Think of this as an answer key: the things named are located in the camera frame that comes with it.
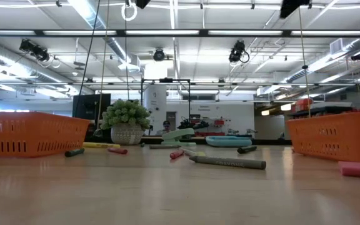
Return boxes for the round black ceiling device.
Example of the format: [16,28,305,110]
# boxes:
[152,48,166,62]

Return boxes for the pink eraser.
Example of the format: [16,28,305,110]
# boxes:
[338,161,360,179]

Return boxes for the green succulent in white pot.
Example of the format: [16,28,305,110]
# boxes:
[100,99,152,146]

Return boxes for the black background monitor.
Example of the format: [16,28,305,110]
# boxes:
[72,93,111,121]

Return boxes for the white air vent box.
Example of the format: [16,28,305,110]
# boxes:
[329,37,345,55]

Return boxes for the black background robot arms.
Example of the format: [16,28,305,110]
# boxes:
[178,117,210,131]

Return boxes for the mint green stapler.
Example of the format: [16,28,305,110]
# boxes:
[161,127,197,148]

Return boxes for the black table frame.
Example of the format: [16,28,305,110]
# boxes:
[82,136,293,146]

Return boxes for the beige hanging rope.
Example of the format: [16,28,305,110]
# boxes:
[96,0,111,132]

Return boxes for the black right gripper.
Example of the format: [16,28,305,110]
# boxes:
[279,0,311,19]

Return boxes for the black ceiling-mounted device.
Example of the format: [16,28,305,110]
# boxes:
[19,38,50,63]

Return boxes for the black overhead light bar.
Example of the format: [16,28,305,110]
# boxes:
[0,28,360,38]

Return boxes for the black metal background frame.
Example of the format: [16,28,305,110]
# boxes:
[140,77,192,138]

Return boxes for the black ceiling device with cable loop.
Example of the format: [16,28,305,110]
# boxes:
[229,39,251,64]

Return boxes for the black hanging cable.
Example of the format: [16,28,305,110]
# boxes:
[73,0,102,118]

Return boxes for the shelf with orange boxes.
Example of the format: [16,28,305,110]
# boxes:
[287,97,360,119]

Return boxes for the grey crayon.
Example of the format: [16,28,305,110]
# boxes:
[188,155,268,171]

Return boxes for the white pillar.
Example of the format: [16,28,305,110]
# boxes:
[143,64,168,136]

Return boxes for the white pencil with yellow cap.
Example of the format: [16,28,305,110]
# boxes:
[179,147,207,158]

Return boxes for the workbench with red bins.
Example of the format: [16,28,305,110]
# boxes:
[194,116,231,138]

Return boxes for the person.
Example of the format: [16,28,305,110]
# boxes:
[156,120,173,136]

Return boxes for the yellow highlighter marker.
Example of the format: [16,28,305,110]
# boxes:
[82,142,121,149]

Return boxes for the white ring light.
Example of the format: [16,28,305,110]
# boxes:
[120,2,138,23]

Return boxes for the orange perforated plastic bin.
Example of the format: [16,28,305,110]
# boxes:
[286,112,360,166]
[0,111,91,158]

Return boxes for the dark green crayon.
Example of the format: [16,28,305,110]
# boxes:
[64,147,86,158]
[236,145,258,154]

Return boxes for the blue calculator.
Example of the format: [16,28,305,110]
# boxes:
[205,135,253,148]

